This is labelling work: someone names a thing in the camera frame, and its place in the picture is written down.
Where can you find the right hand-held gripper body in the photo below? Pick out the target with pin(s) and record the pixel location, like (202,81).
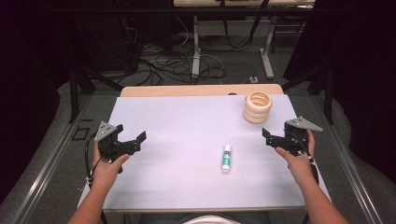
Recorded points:
(294,140)

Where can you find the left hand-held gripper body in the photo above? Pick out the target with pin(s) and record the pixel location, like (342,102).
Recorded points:
(109,146)

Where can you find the person's left hand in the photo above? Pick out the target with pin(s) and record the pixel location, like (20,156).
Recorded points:
(104,172)

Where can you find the person's right hand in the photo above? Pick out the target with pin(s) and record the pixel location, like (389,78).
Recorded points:
(300,168)

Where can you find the cream ringed pen holder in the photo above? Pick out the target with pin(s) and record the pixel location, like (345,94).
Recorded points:
(257,109)

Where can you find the white and green glue stick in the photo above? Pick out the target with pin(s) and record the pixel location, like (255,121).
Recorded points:
(227,158)

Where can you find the white table mat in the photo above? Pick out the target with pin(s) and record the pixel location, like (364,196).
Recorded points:
(186,149)

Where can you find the black metal stand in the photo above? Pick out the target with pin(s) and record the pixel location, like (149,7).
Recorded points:
(74,93)
(328,93)

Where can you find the white floor plug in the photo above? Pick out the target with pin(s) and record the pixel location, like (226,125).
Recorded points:
(253,79)

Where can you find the wooden table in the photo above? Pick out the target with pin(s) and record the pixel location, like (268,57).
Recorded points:
(186,90)

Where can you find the person's clothing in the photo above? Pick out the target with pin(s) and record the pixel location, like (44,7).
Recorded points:
(211,218)

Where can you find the white-legged background desk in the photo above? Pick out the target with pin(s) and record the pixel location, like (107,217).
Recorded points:
(196,46)

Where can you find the grey metal floor rail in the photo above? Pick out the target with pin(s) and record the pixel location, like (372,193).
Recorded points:
(348,168)
(43,174)

